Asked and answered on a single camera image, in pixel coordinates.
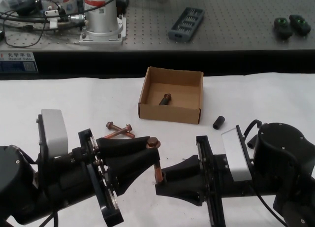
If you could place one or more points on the black cylindrical sleeve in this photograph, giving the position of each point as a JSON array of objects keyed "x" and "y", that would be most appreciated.
[
  {"x": 219, "y": 123},
  {"x": 252, "y": 142}
]

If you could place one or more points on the open cardboard box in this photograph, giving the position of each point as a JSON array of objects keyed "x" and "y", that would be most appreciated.
[{"x": 169, "y": 111}]

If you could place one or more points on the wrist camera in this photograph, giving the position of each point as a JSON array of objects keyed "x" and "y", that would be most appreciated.
[
  {"x": 55, "y": 136},
  {"x": 237, "y": 155}
]

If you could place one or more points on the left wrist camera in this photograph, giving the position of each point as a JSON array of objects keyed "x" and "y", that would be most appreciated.
[{"x": 55, "y": 136}]

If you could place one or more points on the copper flange bolt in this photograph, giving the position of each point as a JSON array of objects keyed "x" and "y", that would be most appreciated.
[
  {"x": 157, "y": 170},
  {"x": 128, "y": 127},
  {"x": 120, "y": 131}
]

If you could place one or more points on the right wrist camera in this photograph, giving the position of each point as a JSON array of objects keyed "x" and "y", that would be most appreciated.
[{"x": 237, "y": 155}]

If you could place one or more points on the silver-white cylindrical machine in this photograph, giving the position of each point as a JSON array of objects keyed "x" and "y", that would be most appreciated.
[{"x": 101, "y": 15}]

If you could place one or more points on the blue-white label plate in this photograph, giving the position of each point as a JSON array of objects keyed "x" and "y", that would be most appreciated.
[{"x": 18, "y": 62}]

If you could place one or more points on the bolt assembled in sleeve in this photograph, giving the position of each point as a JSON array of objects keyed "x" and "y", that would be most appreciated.
[{"x": 165, "y": 100}]

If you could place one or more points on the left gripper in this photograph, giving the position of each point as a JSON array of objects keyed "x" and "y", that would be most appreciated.
[{"x": 98, "y": 172}]

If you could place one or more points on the blue-grey screwdriver bit case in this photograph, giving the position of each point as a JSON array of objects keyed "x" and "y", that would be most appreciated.
[{"x": 187, "y": 23}]

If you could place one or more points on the metal bench with holes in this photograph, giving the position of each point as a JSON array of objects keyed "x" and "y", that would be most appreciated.
[{"x": 221, "y": 37}]

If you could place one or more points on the white plastic connector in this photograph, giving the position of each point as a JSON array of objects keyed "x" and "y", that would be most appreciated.
[{"x": 52, "y": 16}]

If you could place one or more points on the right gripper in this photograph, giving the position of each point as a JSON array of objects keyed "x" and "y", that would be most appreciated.
[{"x": 216, "y": 177}]

